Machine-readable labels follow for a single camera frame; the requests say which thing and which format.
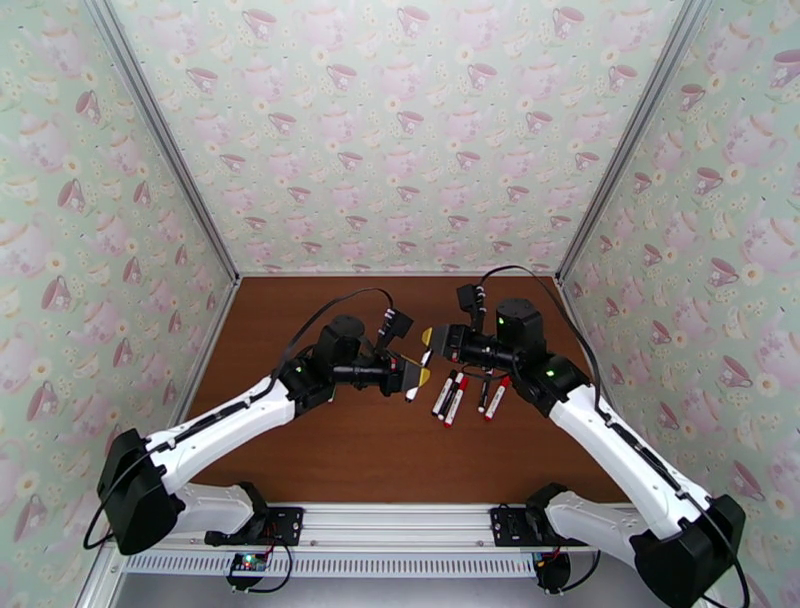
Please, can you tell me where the circuit board with green light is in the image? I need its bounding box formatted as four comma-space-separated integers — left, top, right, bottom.
227, 551, 271, 578

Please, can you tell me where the round black controller housing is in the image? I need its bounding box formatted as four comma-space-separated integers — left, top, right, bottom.
532, 551, 572, 594

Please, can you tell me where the aluminium table edge rail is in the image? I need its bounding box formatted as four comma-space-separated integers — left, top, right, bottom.
239, 270, 559, 280

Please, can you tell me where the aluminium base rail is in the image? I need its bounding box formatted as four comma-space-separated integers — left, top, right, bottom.
102, 501, 639, 558

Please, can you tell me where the white slotted cable duct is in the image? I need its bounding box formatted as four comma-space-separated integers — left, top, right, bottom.
121, 552, 544, 578

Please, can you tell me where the black looped base cable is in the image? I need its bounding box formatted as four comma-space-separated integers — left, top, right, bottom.
549, 532, 604, 594
226, 543, 296, 595

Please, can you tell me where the aluminium corner post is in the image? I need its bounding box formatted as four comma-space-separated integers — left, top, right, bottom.
82, 0, 244, 284
554, 0, 717, 284

